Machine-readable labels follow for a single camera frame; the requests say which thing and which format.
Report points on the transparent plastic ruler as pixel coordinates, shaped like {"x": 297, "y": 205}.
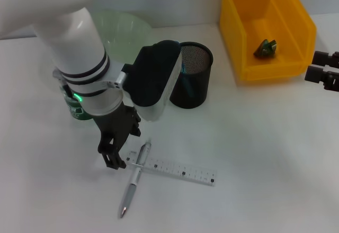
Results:
{"x": 185, "y": 172}

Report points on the clear green-labelled water bottle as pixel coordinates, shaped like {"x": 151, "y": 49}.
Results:
{"x": 76, "y": 111}

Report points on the green plastic wrapper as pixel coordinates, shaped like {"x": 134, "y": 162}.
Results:
{"x": 265, "y": 49}

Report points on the translucent green plastic fruit bowl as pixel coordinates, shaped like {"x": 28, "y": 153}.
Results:
{"x": 124, "y": 31}

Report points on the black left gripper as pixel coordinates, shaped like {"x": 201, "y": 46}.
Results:
{"x": 116, "y": 121}

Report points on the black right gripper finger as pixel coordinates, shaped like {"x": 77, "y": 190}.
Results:
{"x": 324, "y": 58}
{"x": 315, "y": 74}

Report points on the yellow plastic storage bin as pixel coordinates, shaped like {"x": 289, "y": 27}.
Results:
{"x": 265, "y": 18}

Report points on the black mesh pen holder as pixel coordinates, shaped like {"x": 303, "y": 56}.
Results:
{"x": 196, "y": 90}

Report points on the silver ballpoint pen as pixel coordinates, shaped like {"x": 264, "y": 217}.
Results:
{"x": 132, "y": 188}

